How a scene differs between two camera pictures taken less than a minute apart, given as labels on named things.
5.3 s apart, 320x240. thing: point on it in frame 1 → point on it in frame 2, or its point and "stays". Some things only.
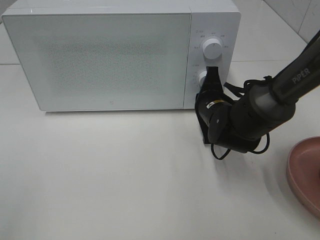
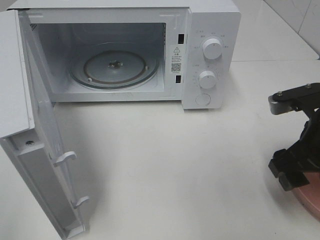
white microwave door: [103, 62] → [27, 129]
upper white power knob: [212, 48] stays
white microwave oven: [120, 55] stays
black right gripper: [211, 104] → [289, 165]
